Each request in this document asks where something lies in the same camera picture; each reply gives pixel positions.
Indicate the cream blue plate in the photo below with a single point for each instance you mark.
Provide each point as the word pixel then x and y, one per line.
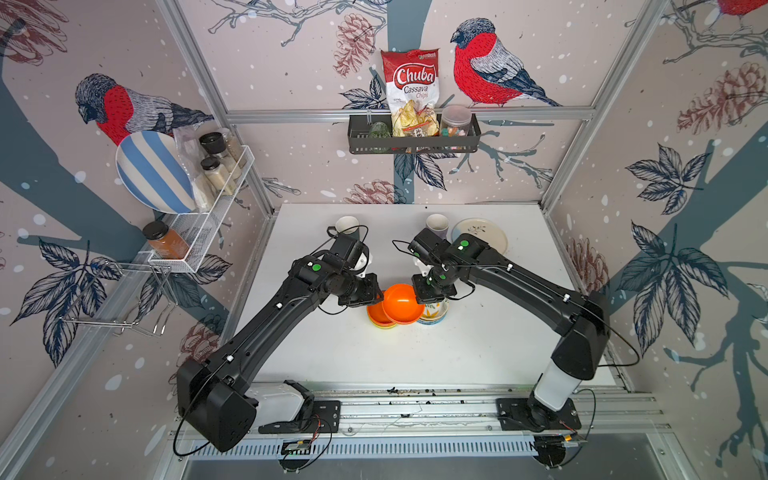
pixel 483 229

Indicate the dark green mug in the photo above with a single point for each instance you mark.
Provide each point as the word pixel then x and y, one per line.
pixel 347 225

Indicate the small orange bowl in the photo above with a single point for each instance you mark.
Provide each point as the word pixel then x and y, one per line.
pixel 376 314

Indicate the black lid spice jar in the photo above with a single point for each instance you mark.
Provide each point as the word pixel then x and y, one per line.
pixel 218 175
pixel 214 144

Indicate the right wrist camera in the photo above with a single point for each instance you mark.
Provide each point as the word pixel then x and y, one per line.
pixel 428 247

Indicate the clear acrylic wall shelf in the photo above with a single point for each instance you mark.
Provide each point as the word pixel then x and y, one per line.
pixel 200 228

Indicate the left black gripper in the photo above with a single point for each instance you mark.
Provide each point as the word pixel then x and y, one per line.
pixel 372 293

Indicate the blue striped plate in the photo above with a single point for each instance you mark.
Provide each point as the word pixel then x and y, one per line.
pixel 148 166

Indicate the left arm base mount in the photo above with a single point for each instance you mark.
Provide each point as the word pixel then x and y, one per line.
pixel 289 407

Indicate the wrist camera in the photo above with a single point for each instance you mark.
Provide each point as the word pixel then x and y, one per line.
pixel 349 253
pixel 428 247

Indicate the large orange bowl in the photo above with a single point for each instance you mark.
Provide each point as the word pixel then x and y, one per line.
pixel 400 304

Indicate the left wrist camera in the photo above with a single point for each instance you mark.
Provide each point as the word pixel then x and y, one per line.
pixel 349 253

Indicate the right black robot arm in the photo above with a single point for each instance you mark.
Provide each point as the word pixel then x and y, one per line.
pixel 579 320

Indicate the lavender mug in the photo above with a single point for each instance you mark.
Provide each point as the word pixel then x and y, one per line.
pixel 438 224

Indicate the yellow flower patterned bowl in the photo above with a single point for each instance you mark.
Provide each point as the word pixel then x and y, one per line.
pixel 436 309

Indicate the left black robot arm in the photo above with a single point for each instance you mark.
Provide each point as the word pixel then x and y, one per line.
pixel 212 394

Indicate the wire hook rack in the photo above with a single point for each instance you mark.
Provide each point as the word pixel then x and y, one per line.
pixel 142 301

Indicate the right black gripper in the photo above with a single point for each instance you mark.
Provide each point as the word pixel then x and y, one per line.
pixel 421 296

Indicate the blue yellow patterned bowl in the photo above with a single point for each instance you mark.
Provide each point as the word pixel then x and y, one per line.
pixel 430 321

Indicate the green item in basket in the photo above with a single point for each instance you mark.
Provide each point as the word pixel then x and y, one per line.
pixel 379 129

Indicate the orange spice jar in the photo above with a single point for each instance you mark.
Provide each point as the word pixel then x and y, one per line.
pixel 166 242

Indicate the red cassava chips bag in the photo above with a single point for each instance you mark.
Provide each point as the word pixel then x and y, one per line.
pixel 412 91

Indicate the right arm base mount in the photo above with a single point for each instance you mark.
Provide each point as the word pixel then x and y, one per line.
pixel 528 414

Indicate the black wall basket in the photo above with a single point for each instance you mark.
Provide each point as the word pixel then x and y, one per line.
pixel 361 141

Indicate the clear lidded jar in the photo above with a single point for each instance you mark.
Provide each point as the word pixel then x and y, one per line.
pixel 455 121

